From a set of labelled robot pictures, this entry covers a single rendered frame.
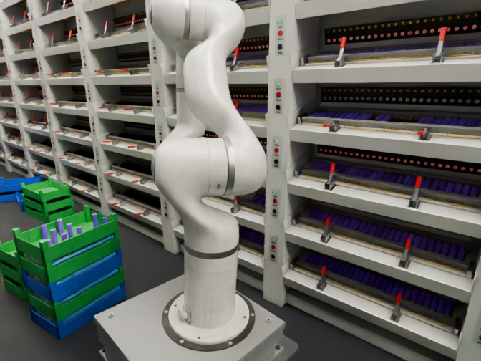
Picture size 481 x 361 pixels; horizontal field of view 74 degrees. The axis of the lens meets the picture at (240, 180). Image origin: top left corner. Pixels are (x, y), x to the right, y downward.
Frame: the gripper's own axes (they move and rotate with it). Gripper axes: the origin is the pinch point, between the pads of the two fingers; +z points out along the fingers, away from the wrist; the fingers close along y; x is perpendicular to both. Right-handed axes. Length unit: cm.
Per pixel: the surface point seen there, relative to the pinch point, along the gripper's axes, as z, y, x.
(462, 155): 36, -32, 34
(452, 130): 32, -30, 41
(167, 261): -88, -50, -29
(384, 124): 15, -26, 40
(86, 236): -64, 3, -33
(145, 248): -108, -46, -29
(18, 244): -75, 18, -47
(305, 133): -8.4, -20.5, 33.0
